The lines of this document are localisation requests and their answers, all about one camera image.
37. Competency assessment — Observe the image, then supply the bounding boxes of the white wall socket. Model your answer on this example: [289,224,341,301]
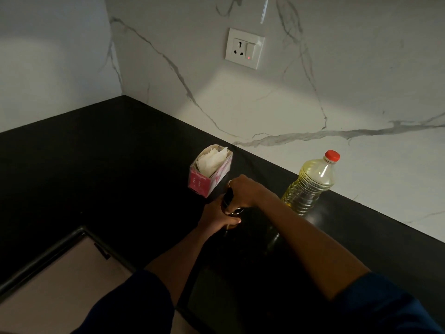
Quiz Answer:
[225,28,266,71]

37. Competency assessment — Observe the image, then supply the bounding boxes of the person's right hand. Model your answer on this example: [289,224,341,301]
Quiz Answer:
[224,174,279,216]

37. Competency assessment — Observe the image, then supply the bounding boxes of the large clear plastic oil bottle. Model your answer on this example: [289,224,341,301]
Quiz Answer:
[280,158,337,217]

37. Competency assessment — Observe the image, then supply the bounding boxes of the beige lower cabinet front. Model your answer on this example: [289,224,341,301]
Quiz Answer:
[0,227,199,334]

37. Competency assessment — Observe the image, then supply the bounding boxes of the pink tissue box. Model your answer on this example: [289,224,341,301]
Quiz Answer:
[188,144,234,199]

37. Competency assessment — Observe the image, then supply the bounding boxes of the white tissues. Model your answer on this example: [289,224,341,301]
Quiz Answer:
[196,147,229,178]

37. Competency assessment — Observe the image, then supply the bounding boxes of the person's right forearm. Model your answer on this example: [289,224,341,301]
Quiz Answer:
[256,194,371,302]

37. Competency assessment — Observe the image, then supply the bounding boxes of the black countertop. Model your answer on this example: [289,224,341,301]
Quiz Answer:
[0,95,445,334]

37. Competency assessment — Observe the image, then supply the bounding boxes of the black small bottle cap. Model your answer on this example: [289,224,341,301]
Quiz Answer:
[222,187,245,218]

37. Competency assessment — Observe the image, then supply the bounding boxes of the person's left hand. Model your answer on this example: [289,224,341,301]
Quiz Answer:
[198,193,242,236]

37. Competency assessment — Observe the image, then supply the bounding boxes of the blue right shirt sleeve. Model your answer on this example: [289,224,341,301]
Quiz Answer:
[330,273,445,334]

